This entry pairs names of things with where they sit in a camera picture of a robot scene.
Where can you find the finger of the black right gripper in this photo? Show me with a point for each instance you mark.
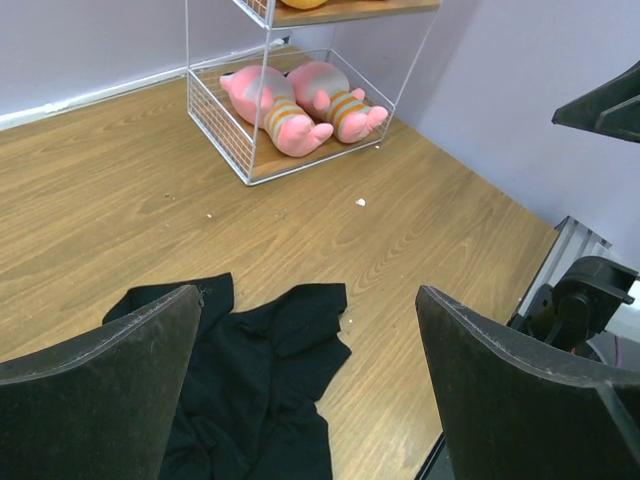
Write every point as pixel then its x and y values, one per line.
pixel 611 109

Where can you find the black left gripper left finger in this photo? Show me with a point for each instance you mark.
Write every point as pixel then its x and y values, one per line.
pixel 100 405

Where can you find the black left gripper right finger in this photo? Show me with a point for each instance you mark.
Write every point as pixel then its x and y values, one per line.
pixel 513 407

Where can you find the pink plush striped hat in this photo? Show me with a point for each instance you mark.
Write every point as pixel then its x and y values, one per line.
pixel 324 92

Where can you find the yellow plush red dotted dress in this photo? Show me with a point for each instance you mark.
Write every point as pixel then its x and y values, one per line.
pixel 304 5

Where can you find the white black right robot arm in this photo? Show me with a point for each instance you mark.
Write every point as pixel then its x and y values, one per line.
pixel 578 291

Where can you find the black t-shirt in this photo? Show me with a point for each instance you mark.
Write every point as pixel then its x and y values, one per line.
pixel 247 408

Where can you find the white wire wooden shelf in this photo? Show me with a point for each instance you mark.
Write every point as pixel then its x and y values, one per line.
pixel 334 33

